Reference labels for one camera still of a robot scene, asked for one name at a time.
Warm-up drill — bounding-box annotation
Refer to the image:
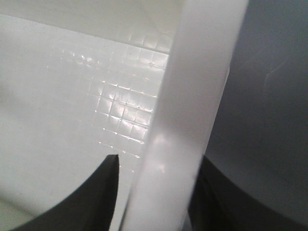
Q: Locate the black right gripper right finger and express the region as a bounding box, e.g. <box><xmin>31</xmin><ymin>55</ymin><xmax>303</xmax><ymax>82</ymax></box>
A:
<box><xmin>189</xmin><ymin>157</ymin><xmax>308</xmax><ymax>231</ymax></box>

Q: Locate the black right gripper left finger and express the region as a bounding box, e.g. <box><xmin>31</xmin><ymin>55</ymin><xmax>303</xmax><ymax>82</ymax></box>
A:
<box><xmin>15</xmin><ymin>154</ymin><xmax>119</xmax><ymax>231</ymax></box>

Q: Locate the white plastic tote bin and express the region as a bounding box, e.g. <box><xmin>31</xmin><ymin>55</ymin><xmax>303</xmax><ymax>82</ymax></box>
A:
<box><xmin>0</xmin><ymin>0</ymin><xmax>248</xmax><ymax>231</ymax></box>

